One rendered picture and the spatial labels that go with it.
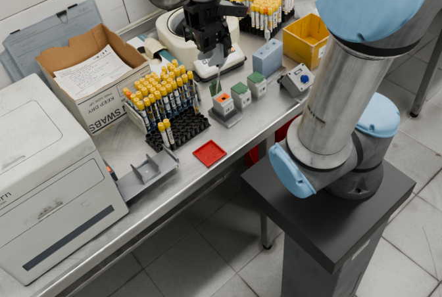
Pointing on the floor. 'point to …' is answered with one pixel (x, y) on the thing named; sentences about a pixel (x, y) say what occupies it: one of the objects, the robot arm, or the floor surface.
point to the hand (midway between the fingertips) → (220, 62)
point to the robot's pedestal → (302, 267)
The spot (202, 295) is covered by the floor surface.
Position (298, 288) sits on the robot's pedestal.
